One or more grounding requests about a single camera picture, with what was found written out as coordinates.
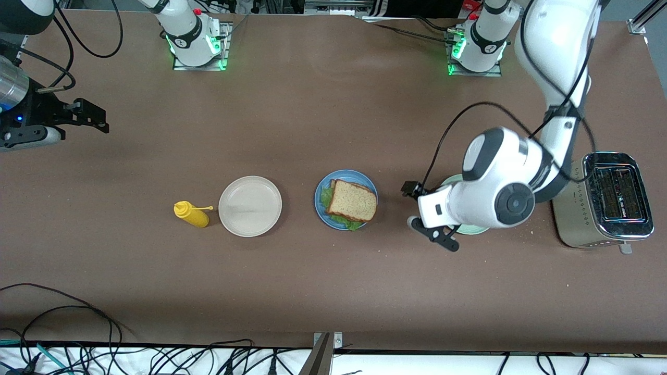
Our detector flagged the green lettuce leaf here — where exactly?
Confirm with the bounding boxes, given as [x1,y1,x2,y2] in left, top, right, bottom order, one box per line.
[320,187,365,232]

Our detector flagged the aluminium frame rail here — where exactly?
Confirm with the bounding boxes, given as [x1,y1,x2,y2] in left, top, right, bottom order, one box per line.
[628,0,667,36]

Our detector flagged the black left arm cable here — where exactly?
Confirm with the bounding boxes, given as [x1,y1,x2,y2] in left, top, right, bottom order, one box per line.
[421,0,599,194]

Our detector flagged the light green round plate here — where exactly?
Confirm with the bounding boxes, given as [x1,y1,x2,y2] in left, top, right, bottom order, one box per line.
[440,174,491,235]

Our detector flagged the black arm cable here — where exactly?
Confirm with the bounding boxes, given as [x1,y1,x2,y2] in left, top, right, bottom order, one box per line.
[421,0,599,194]
[16,0,124,94]

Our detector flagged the beige round plate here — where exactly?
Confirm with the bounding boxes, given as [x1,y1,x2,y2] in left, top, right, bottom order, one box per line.
[218,176,283,238]

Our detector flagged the silver metal table bracket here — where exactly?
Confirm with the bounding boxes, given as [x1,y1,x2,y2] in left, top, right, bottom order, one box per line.
[313,332,343,349]

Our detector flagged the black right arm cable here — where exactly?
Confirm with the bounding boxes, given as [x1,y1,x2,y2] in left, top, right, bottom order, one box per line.
[16,0,124,94]

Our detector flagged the yellow mustard squeeze bottle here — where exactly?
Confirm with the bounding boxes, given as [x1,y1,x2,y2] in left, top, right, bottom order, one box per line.
[173,201,214,229]

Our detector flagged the black looping floor cable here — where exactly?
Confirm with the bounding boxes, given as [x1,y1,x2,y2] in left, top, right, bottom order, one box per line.
[0,283,123,360]

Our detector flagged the blue round plate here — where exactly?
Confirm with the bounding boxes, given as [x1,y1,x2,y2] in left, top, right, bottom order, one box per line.
[314,169,379,231]

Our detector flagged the metal frame piece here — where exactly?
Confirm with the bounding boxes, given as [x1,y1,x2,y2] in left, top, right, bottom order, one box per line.
[304,0,375,16]

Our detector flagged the black floor cable bundle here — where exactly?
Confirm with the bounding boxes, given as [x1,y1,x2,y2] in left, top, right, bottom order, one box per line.
[0,339,313,375]

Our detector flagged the grey aluminium profile leg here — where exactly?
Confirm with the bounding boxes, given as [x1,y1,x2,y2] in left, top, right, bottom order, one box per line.
[298,333,334,375]

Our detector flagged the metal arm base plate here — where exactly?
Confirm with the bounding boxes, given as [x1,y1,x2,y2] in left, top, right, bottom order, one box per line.
[446,29,503,78]
[173,22,230,71]

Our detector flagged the black hanging cables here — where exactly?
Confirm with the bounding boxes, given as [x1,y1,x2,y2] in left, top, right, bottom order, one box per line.
[498,353,590,375]

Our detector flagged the beige chrome toaster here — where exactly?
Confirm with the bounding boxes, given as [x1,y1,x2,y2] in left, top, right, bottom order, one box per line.
[551,151,655,255]

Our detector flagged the black table cable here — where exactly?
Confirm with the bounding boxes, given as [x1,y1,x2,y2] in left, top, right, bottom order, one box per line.
[365,21,453,45]

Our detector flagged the teal cable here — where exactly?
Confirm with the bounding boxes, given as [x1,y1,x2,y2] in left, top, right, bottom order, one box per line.
[0,339,68,373]

